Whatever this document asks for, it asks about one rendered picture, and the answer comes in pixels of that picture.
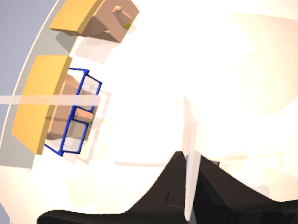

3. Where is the grey flat rectangular panel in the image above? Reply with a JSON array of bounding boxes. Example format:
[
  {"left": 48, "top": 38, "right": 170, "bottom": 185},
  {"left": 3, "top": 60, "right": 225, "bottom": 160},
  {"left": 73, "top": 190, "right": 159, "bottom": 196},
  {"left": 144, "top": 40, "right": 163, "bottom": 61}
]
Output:
[{"left": 0, "top": 0, "right": 77, "bottom": 169}]

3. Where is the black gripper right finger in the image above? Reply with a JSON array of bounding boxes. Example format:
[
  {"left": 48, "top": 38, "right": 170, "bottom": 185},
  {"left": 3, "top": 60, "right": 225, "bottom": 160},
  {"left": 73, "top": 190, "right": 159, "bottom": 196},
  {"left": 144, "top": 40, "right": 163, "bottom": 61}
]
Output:
[{"left": 192, "top": 155, "right": 298, "bottom": 224}]

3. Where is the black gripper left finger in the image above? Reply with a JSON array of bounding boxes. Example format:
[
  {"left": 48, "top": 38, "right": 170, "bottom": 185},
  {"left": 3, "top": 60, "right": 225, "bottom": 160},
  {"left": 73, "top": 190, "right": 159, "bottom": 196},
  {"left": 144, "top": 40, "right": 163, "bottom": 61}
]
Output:
[{"left": 36, "top": 151, "right": 188, "bottom": 224}]

